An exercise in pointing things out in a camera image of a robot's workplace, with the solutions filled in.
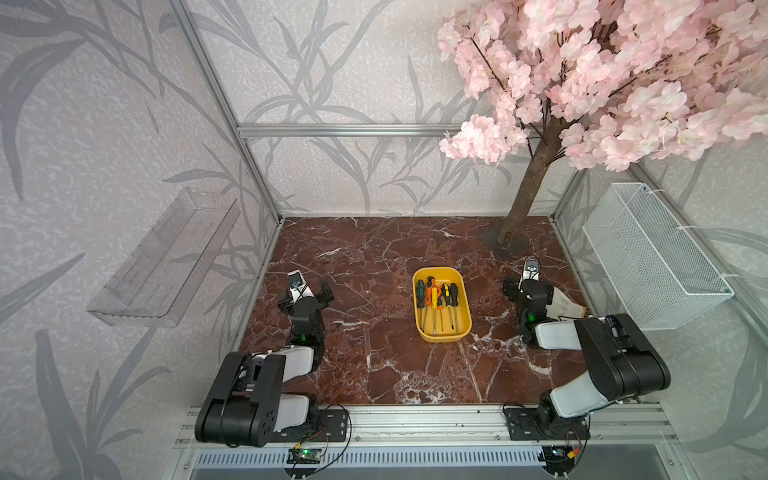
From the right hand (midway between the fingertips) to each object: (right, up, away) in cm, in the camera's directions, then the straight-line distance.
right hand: (529, 275), depth 93 cm
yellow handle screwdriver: (-30, -10, 0) cm, 31 cm away
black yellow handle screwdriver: (-23, -9, +1) cm, 25 cm away
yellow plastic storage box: (-31, -16, -4) cm, 35 cm away
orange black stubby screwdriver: (-28, -10, +1) cm, 30 cm away
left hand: (-69, -1, -6) cm, 69 cm away
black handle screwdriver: (-26, -8, +3) cm, 27 cm away
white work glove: (+12, -10, +2) cm, 16 cm away
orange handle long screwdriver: (-32, -8, +1) cm, 33 cm away
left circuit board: (-63, -41, -22) cm, 79 cm away
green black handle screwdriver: (-34, -7, +3) cm, 35 cm away
